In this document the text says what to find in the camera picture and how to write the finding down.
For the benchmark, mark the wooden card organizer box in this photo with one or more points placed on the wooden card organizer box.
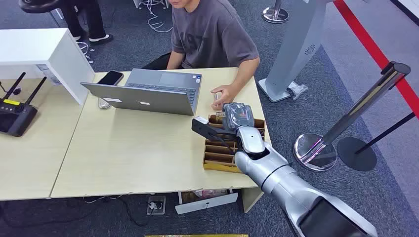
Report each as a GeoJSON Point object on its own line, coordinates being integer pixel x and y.
{"type": "Point", "coordinates": [218, 157]}

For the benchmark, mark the white shelf box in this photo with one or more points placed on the white shelf box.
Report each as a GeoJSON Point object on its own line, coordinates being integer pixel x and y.
{"type": "Point", "coordinates": [39, 45]}

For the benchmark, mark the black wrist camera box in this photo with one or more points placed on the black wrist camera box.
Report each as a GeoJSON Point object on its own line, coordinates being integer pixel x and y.
{"type": "Point", "coordinates": [206, 129]}

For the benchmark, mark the black round seat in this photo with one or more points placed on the black round seat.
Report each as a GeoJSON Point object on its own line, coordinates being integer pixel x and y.
{"type": "Point", "coordinates": [37, 5]}

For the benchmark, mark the clear phone stand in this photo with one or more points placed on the clear phone stand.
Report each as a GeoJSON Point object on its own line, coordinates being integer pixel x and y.
{"type": "Point", "coordinates": [103, 104]}

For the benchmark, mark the wooden desk leg panel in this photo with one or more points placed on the wooden desk leg panel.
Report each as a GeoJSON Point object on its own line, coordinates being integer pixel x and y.
{"type": "Point", "coordinates": [250, 198]}

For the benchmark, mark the person's left forearm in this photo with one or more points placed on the person's left forearm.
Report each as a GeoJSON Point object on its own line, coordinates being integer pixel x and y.
{"type": "Point", "coordinates": [246, 73]}

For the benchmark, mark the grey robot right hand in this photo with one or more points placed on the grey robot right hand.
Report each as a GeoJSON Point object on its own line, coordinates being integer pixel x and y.
{"type": "Point", "coordinates": [238, 116]}

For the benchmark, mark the chrome stanchion base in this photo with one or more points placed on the chrome stanchion base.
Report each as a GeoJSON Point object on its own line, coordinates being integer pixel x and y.
{"type": "Point", "coordinates": [275, 14]}

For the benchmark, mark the grey kiosk stand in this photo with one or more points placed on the grey kiosk stand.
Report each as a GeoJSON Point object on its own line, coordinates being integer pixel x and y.
{"type": "Point", "coordinates": [294, 45]}

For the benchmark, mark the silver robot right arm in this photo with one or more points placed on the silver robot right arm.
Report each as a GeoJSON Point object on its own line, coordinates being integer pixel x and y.
{"type": "Point", "coordinates": [278, 176]}

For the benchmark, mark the person's left hand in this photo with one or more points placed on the person's left hand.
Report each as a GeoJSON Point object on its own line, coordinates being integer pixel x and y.
{"type": "Point", "coordinates": [226, 95]}

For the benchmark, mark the white storage box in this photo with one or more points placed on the white storage box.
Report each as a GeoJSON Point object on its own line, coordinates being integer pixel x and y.
{"type": "Point", "coordinates": [206, 203]}

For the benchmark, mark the floor power outlet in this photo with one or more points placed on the floor power outlet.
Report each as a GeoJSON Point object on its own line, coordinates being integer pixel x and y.
{"type": "Point", "coordinates": [156, 205]}

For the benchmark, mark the pink plastic bag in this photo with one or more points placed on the pink plastic bag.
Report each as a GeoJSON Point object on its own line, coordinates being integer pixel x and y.
{"type": "Point", "coordinates": [209, 193]}

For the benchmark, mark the clear plastic bag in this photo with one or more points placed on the clear plastic bag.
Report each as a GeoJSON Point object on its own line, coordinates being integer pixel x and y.
{"type": "Point", "coordinates": [297, 89]}

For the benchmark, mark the chrome stanchion post with base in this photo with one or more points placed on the chrome stanchion post with base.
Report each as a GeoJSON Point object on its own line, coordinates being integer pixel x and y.
{"type": "Point", "coordinates": [353, 114]}

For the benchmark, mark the standing person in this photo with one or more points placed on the standing person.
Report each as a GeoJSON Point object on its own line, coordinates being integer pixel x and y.
{"type": "Point", "coordinates": [85, 19]}

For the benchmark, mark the grey laptop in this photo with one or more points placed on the grey laptop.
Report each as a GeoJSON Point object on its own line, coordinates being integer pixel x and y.
{"type": "Point", "coordinates": [154, 95]}

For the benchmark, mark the black pole with round base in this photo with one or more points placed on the black pole with round base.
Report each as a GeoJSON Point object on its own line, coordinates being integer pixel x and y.
{"type": "Point", "coordinates": [356, 153]}

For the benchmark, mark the black controller with antennas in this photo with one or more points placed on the black controller with antennas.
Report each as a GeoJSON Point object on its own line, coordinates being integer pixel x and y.
{"type": "Point", "coordinates": [18, 116]}

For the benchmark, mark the black smartphone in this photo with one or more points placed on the black smartphone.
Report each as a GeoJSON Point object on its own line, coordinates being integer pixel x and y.
{"type": "Point", "coordinates": [110, 78]}

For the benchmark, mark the person's right forearm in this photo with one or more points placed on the person's right forearm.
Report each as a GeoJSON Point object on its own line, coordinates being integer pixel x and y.
{"type": "Point", "coordinates": [174, 61]}

